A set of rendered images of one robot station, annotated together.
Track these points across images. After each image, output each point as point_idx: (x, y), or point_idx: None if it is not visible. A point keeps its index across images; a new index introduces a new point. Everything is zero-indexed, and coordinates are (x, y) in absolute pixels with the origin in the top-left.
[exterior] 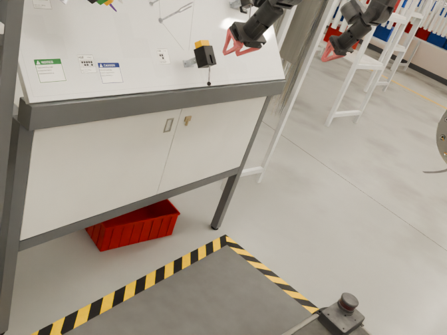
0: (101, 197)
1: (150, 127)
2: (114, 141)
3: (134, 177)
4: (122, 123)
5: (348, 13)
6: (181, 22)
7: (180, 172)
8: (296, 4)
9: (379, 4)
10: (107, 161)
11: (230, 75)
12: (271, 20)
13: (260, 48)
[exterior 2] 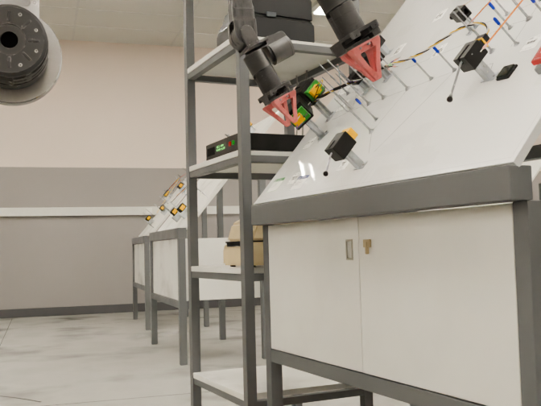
0: (311, 333)
1: (332, 247)
2: (308, 258)
3: (332, 320)
4: (310, 238)
5: None
6: (391, 126)
7: (385, 346)
8: (240, 41)
9: None
10: (307, 283)
11: (398, 171)
12: (248, 68)
13: (271, 101)
